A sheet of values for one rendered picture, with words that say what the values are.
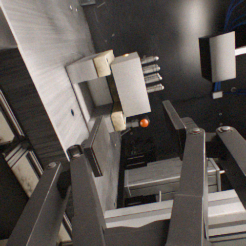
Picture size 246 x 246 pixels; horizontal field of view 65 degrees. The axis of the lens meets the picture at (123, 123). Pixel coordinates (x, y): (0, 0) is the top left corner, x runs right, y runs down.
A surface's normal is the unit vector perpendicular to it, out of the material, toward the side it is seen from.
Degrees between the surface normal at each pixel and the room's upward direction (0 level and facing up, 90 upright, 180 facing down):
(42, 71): 0
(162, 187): 90
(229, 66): 90
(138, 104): 90
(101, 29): 90
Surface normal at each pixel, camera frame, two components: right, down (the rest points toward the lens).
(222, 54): -0.03, 0.41
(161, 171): -0.25, -0.88
